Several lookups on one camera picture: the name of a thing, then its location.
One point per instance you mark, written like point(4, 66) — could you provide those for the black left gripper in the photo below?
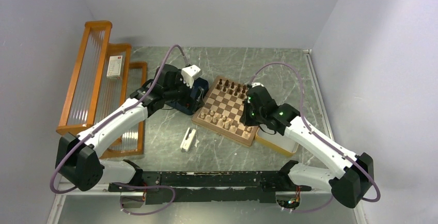
point(188, 101)

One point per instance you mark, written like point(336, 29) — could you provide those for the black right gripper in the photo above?
point(245, 118)

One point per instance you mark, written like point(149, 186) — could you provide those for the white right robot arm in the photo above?
point(347, 176)

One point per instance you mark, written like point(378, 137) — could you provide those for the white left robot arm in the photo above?
point(78, 156)

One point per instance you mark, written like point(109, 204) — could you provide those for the dark blue tray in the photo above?
point(198, 82)

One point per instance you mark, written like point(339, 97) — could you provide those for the wooden chessboard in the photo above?
point(225, 97)

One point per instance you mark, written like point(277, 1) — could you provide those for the white stapler-like device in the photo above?
point(188, 139)

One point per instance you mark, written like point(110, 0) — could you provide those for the yellow tray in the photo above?
point(276, 141)

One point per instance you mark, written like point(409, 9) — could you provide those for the white card box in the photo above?
point(114, 66)

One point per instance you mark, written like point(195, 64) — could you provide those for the orange wooden rack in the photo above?
point(91, 96)

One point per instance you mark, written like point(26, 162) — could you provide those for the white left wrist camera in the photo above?
point(190, 74)

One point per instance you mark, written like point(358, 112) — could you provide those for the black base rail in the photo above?
point(230, 186)

